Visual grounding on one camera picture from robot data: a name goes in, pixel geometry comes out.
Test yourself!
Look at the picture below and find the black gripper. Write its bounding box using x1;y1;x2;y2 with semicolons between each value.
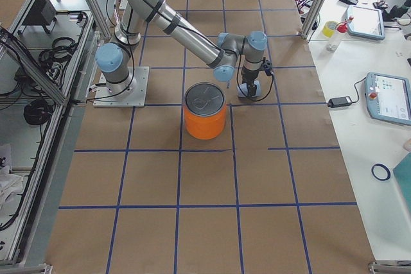
241;67;259;98

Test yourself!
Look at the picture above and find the light blue plastic cup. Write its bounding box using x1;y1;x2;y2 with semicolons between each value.
236;81;262;98

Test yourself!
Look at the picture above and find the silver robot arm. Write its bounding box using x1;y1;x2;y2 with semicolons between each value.
96;0;272;101

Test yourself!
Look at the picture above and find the orange canister with grey lid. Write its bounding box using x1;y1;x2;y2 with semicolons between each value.
184;82;227;140

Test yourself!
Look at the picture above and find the black power adapter brick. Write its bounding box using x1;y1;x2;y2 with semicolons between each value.
327;96;353;108

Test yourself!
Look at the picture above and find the yellow tape roll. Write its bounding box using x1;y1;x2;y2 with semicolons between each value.
322;21;338;38

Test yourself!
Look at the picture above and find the red capped squeeze bottle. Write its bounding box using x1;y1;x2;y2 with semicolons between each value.
326;21;348;52

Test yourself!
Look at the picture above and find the far teach pendant tablet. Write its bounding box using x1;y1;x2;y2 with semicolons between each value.
345;5;385;40

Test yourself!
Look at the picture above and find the teach pendant tablet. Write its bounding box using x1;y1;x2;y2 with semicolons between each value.
364;73;410;126
345;5;385;40

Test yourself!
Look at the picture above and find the near teach pendant tablet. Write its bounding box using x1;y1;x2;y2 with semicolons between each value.
364;73;410;126

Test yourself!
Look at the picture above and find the crumpled white cloth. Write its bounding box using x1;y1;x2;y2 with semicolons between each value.
0;144;25;212

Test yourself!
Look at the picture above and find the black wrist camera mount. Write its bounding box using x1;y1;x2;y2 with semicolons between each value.
259;58;273;76

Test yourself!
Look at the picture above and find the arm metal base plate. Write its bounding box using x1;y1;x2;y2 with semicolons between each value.
93;66;150;108

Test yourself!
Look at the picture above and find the blue tape ring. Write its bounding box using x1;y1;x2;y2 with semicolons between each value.
371;163;391;182

